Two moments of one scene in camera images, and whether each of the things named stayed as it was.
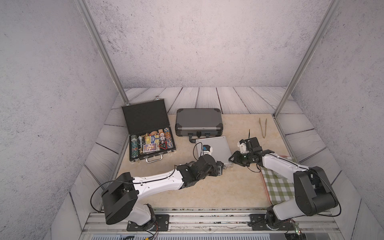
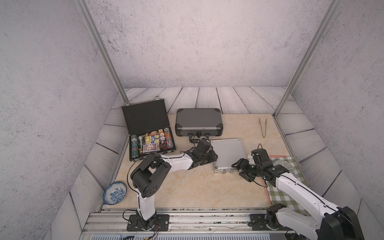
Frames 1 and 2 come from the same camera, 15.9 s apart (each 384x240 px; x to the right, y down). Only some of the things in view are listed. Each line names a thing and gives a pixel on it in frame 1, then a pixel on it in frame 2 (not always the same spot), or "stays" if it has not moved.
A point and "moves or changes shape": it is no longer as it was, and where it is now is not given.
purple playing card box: [150, 148] stays
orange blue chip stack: [168, 138] stays
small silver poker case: [220, 150] moves or changes shape
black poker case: [148, 127] stays
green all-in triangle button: [163, 145] stays
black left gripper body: [212, 171] → [209, 157]
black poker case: [197, 123] stays
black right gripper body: [242, 159] → [249, 171]
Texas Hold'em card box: [152, 139] stays
